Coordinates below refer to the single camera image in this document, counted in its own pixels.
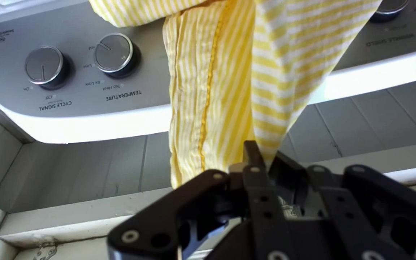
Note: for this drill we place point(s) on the small silver washer knob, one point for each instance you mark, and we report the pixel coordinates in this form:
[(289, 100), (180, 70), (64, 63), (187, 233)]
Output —
[(115, 53), (44, 67), (389, 9)]

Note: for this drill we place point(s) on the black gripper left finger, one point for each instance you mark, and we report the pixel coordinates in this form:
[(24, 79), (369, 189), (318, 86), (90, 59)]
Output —
[(159, 217)]

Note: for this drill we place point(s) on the white top-load washing machine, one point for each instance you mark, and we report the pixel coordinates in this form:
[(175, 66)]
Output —
[(73, 125)]

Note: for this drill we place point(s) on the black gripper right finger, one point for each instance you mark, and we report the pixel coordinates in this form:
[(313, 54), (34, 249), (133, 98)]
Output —
[(362, 212)]

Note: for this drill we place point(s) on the yellow striped towel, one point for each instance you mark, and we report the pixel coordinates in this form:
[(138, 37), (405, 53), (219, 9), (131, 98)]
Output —
[(217, 96)]

